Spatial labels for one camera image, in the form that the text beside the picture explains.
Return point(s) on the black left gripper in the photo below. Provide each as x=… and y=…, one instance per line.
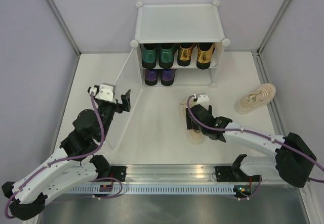
x=126, y=105

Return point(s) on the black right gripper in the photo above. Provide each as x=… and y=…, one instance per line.
x=189, y=122

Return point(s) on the beige sneaker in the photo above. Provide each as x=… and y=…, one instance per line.
x=195, y=136
x=260, y=97

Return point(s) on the white cabinet door panel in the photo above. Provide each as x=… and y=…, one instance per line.
x=128, y=89

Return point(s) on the purple loafer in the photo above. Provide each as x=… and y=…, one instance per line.
x=151, y=77
x=167, y=77

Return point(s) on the green loafer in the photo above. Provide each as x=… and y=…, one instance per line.
x=149, y=55
x=166, y=55

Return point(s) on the beige sneaker front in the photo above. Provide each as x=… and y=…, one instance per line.
x=260, y=97

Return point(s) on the gold pointed shoe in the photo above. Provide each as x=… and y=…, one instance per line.
x=185, y=53
x=204, y=55

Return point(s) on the gold pointed shoe front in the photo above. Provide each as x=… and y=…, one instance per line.
x=204, y=55

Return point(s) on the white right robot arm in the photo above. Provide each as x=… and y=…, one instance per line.
x=286, y=157

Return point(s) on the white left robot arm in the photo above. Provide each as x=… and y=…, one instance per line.
x=76, y=160

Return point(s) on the white plastic shoe cabinet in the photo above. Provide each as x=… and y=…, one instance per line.
x=182, y=24

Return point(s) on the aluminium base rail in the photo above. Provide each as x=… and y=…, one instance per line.
x=167, y=173

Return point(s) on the white slotted cable duct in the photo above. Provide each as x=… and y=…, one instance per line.
x=155, y=189

